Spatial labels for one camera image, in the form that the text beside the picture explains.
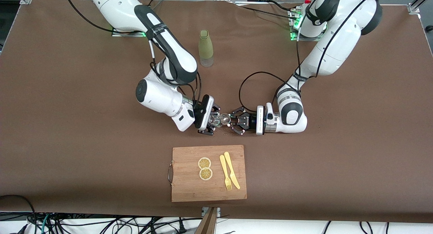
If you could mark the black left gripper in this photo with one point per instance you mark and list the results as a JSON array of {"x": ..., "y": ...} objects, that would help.
[{"x": 251, "y": 121}]

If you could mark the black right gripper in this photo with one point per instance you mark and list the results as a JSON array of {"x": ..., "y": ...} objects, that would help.
[{"x": 197, "y": 113}]

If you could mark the clear glass beaker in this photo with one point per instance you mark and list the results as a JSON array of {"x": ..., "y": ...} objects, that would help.
[{"x": 213, "y": 120}]

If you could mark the steel double jigger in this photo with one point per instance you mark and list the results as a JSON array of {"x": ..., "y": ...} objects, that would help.
[{"x": 226, "y": 119}]

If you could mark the yellow lemon slice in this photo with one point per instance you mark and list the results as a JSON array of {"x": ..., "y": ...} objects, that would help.
[
  {"x": 204, "y": 163},
  {"x": 205, "y": 174}
]

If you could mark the yellow plastic knife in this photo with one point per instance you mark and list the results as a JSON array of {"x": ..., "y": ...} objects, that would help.
[{"x": 231, "y": 169}]

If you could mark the yellow plastic fork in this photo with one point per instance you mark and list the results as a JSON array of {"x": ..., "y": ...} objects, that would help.
[{"x": 225, "y": 171}]

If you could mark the wooden cutting board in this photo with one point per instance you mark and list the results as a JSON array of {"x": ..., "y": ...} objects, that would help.
[{"x": 189, "y": 186}]

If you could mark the green sleeved glass bottle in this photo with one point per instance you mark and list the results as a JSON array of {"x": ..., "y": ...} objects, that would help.
[{"x": 205, "y": 46}]

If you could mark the brown wooden beam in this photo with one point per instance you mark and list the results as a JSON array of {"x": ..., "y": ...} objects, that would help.
[{"x": 208, "y": 224}]

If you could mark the brown table mat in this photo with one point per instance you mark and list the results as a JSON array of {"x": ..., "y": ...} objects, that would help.
[{"x": 67, "y": 142}]

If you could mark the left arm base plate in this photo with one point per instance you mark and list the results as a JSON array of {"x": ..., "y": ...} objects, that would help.
[{"x": 321, "y": 38}]

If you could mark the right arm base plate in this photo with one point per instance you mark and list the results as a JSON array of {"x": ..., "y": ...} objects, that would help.
[{"x": 128, "y": 34}]

